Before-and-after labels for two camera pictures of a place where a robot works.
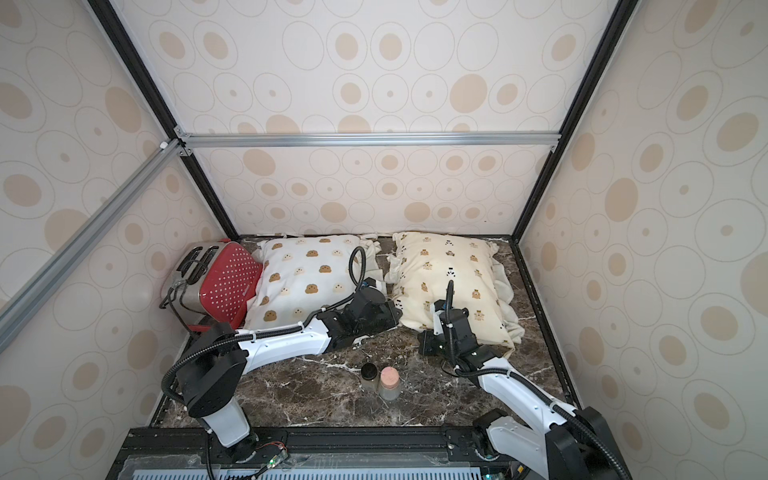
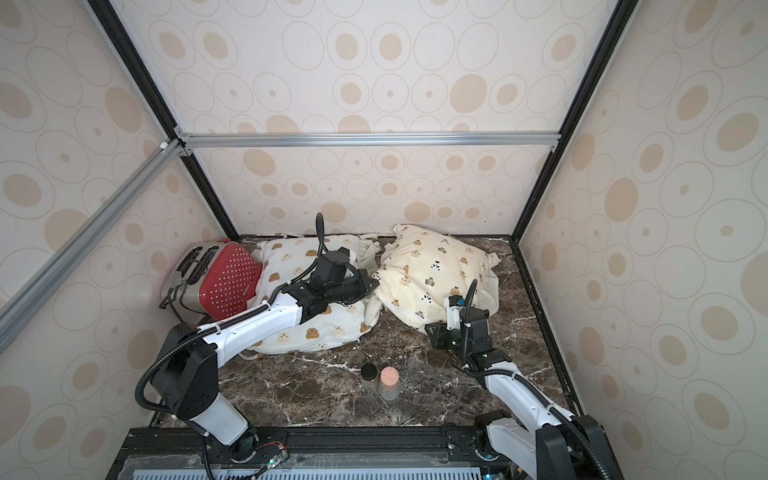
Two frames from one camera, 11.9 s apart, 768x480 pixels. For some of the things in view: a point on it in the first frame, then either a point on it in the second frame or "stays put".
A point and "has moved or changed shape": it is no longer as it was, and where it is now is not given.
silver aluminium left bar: x=35 y=292 stays put
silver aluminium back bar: x=186 y=141 stays put
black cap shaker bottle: x=370 y=382 stays put
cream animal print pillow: x=420 y=267 has moved or changed shape
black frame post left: x=113 y=20 stays put
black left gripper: x=393 y=318 → x=364 y=280
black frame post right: x=621 y=19 stays put
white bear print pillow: x=298 y=277 has moved or changed shape
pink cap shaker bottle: x=390 y=386 stays put
